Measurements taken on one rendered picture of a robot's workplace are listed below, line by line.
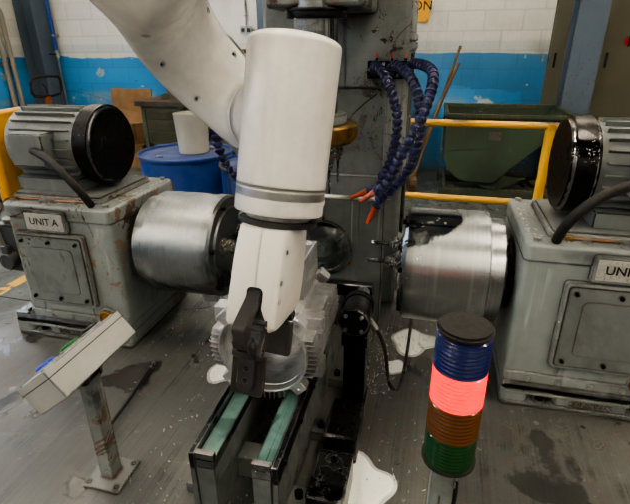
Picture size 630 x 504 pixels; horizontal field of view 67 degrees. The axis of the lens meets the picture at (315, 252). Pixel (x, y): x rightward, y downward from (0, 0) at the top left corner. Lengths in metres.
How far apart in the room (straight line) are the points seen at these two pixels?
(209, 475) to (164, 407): 0.31
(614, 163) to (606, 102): 5.35
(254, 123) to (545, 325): 0.75
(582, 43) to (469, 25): 1.17
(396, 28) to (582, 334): 0.76
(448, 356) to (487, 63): 5.69
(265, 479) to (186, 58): 0.58
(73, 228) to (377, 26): 0.84
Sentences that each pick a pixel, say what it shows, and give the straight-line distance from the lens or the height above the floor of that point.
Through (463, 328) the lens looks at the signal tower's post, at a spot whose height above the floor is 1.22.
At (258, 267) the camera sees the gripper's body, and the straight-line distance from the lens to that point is 0.42.
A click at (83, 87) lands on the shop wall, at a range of 7.95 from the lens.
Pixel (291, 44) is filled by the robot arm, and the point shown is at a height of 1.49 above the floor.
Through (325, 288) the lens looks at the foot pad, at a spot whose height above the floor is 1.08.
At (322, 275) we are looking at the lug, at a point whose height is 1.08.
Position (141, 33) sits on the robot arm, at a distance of 0.42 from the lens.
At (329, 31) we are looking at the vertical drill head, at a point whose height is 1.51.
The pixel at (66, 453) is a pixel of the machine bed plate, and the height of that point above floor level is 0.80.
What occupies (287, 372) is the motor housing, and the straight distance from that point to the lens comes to 0.90.
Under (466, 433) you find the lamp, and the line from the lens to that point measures 0.59.
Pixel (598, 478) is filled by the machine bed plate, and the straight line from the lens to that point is 1.04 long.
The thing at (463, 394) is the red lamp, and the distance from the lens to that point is 0.56.
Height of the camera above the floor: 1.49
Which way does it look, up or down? 24 degrees down
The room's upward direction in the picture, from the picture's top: 1 degrees counter-clockwise
